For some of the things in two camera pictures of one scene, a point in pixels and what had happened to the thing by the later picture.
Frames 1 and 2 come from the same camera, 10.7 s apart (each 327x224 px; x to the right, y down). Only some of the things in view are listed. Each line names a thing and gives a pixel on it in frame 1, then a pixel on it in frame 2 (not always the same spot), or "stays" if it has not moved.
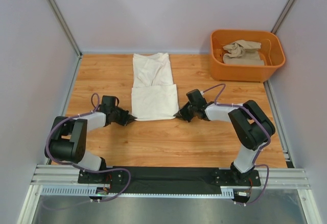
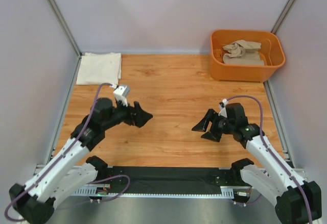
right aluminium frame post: [288, 6] stays
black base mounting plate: [168, 180] stays
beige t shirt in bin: [243, 52] stays
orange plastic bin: [271, 50] stays
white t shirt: [154, 95] -> [98, 68]
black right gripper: [182, 115] -> [202, 125]
